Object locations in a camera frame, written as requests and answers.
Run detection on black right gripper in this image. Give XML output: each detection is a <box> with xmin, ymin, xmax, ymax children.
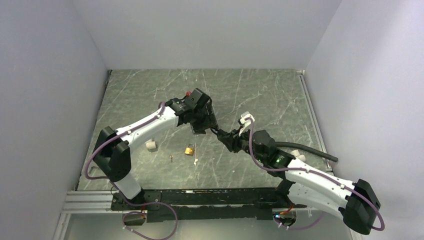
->
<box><xmin>221</xmin><ymin>125</ymin><xmax>267</xmax><ymax>164</ymax></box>

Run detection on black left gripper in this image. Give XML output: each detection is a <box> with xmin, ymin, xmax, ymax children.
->
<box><xmin>190</xmin><ymin>103</ymin><xmax>219</xmax><ymax>136</ymax></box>

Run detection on black padlock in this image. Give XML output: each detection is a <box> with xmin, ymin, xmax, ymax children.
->
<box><xmin>210</xmin><ymin>127</ymin><xmax>220</xmax><ymax>136</ymax></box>

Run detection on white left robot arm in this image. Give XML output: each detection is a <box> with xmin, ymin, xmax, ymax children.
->
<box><xmin>89</xmin><ymin>88</ymin><xmax>218</xmax><ymax>210</ymax></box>

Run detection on white pipe elbow right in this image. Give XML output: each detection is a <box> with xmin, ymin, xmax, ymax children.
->
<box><xmin>290</xmin><ymin>149</ymin><xmax>306</xmax><ymax>162</ymax></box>

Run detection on white pipe elbow left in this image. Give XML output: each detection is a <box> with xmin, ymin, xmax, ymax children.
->
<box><xmin>144</xmin><ymin>138</ymin><xmax>158</xmax><ymax>152</ymax></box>

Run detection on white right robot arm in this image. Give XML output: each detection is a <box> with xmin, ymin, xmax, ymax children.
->
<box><xmin>216</xmin><ymin>129</ymin><xmax>384</xmax><ymax>235</ymax></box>

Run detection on brass padlock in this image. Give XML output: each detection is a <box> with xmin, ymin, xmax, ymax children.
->
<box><xmin>184</xmin><ymin>143</ymin><xmax>195</xmax><ymax>156</ymax></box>

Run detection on black foam tube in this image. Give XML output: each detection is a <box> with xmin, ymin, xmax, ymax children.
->
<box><xmin>276</xmin><ymin>141</ymin><xmax>339</xmax><ymax>163</ymax></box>

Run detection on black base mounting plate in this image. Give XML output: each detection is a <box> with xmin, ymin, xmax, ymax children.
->
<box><xmin>110</xmin><ymin>187</ymin><xmax>292</xmax><ymax>223</ymax></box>

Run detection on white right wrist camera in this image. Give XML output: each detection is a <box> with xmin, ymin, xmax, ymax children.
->
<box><xmin>238</xmin><ymin>111</ymin><xmax>255</xmax><ymax>137</ymax></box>

